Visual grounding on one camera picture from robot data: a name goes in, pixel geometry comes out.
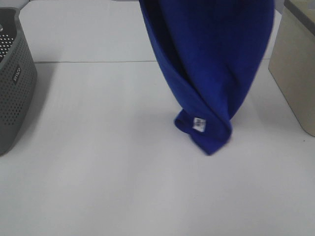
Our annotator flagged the blue microfibre towel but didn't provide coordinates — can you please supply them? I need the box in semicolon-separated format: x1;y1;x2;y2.
139;0;274;155

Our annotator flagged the grey perforated plastic basket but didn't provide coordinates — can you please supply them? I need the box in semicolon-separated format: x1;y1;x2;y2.
0;7;37;154

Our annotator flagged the beige storage box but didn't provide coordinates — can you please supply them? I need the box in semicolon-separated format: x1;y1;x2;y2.
269;0;315;136

